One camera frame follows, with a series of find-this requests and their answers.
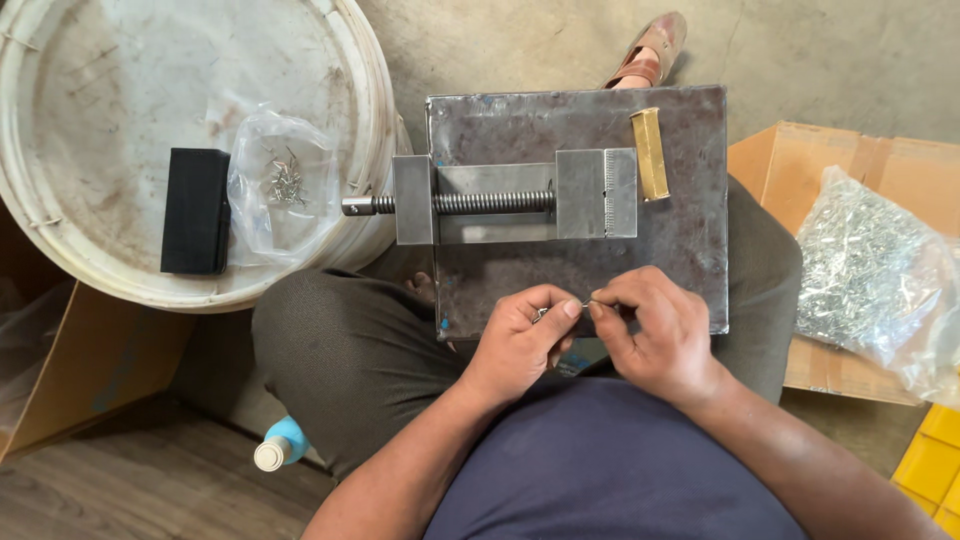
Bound person's right hand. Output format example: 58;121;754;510
588;265;733;412

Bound person's foot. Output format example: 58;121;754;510
611;46;663;91

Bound person's dark blue shirt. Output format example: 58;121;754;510
422;373;813;540

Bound person's olive trousers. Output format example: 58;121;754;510
251;176;805;483

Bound small clear plastic bag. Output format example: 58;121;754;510
225;105;345;269

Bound person's left hand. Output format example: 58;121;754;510
459;283;585;411

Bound square steel base plate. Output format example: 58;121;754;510
425;84;730;342

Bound flat brown cardboard box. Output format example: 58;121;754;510
0;277;198;466

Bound blue bottle with white cap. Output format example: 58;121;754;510
253;415;312;474

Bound white plastic drum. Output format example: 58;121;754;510
0;0;414;315

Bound brass bar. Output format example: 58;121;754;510
629;107;672;203

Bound yellow plastic crate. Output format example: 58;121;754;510
890;403;960;540

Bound steel bench vise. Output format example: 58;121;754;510
342;147;639;246

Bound black rectangular box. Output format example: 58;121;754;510
159;147;233;276

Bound open cardboard box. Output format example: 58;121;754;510
727;120;960;408

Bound small heap of metal pins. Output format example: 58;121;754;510
264;146;310;209

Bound brown leather sandal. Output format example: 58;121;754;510
600;11;689;91

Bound large clear bag of pins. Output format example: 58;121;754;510
793;165;960;410

